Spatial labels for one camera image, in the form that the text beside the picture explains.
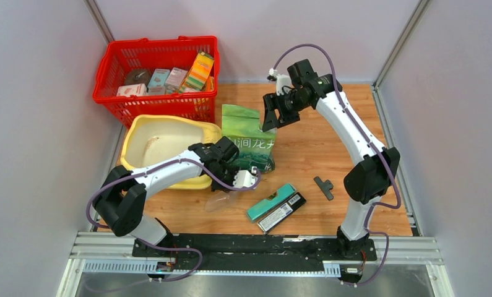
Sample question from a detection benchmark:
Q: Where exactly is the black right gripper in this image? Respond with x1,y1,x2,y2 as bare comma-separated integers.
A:
263,90,311,132

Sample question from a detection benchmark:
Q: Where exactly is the green cat litter bag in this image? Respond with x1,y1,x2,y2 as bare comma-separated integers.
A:
222,104,276,173

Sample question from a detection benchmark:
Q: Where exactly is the black bag sealing clip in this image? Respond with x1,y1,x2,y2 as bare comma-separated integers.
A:
314,176,334,201

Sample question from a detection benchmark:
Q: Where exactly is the clear plastic litter scoop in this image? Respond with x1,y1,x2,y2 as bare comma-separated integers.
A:
204,191,239,212

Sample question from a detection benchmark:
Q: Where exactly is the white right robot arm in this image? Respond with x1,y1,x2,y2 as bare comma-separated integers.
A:
261,59,400,259

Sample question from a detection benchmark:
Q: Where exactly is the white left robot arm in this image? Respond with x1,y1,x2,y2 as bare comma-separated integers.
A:
86,137,240,257

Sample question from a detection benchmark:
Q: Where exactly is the yellow litter box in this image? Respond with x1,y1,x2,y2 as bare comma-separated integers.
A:
119,114,222,170

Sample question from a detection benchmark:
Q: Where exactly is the pink white small box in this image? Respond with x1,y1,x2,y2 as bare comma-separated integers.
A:
164,67,188,92

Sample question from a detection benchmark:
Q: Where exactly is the teal small box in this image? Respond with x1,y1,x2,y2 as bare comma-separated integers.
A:
147,68,170,88

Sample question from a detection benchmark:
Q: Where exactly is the white red small box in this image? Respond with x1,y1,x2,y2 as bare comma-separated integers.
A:
116,84,147,97

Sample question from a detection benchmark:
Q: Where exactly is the teal spirit level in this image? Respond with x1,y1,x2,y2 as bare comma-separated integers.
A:
246,183,296,222

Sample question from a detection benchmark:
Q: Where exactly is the black RAM stick package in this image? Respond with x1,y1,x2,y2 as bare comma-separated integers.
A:
257,192,307,235

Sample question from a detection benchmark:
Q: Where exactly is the yellow green sponge pack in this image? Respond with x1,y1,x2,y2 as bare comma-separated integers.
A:
180,51,214,92

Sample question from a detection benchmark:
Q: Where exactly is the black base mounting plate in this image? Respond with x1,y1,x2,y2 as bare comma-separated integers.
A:
132,233,377,272

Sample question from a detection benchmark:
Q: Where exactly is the brown round lid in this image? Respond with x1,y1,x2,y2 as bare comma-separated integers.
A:
124,69,152,86

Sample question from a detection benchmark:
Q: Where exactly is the red plastic shopping basket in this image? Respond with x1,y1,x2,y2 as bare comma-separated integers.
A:
92,35,220,127

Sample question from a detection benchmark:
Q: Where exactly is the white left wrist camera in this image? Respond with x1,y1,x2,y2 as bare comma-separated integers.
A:
233,166,259,191

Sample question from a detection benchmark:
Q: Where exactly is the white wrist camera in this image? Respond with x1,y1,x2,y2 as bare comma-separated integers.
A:
233,166,259,191
267,68,291,95

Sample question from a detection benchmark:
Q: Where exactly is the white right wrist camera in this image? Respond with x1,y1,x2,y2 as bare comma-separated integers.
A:
267,68,291,95

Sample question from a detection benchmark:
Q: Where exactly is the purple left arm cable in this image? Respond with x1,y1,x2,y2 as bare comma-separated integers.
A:
85,157,262,283

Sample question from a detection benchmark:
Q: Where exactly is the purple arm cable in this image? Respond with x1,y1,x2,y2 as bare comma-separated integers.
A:
85,157,262,283
272,43,402,288

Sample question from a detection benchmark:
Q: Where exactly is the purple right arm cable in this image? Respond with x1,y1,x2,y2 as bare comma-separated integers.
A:
272,43,402,288

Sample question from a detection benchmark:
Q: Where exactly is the aluminium frame rail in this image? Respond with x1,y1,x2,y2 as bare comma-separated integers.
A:
373,0,431,89

